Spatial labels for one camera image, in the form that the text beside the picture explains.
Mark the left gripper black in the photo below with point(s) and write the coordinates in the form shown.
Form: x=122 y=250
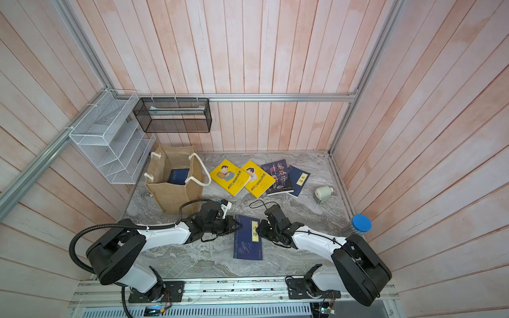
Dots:
x=230 y=221

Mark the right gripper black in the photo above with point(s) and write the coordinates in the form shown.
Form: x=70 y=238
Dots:
x=262 y=230

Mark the purple book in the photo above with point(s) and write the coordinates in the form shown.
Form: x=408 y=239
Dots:
x=247 y=243

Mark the yellow book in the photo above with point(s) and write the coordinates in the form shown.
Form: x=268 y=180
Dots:
x=259 y=180
x=230 y=177

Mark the dark portrait book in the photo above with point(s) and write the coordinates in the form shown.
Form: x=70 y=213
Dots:
x=279 y=171

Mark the brown canvas tote bag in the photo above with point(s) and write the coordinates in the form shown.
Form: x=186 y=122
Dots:
x=168 y=195

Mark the blue book bottom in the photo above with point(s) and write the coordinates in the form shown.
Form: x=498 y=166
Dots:
x=178 y=176

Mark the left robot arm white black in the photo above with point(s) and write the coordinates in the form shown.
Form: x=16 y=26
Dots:
x=112 y=257

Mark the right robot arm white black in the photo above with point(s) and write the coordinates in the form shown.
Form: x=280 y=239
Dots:
x=356 y=270

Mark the small blue book far right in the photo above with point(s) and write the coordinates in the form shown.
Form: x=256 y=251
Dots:
x=298 y=178

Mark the white tape roll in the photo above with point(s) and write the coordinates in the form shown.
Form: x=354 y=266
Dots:
x=323 y=193

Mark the clear tube blue cap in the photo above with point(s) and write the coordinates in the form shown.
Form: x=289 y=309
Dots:
x=359 y=225

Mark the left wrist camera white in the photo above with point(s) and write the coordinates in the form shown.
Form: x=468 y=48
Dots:
x=225 y=206

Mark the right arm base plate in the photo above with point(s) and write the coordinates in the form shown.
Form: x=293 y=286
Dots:
x=301 y=288

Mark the aluminium rail front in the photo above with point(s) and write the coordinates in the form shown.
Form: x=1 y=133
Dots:
x=197 y=291

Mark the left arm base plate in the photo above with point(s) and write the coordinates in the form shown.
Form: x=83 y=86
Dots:
x=166 y=292

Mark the black mesh wall basket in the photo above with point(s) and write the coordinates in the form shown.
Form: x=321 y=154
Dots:
x=174 y=115

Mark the aluminium frame bar back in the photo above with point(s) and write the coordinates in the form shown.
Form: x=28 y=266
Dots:
x=328 y=97

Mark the white wire mesh shelf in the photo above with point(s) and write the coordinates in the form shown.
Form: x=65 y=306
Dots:
x=111 y=137

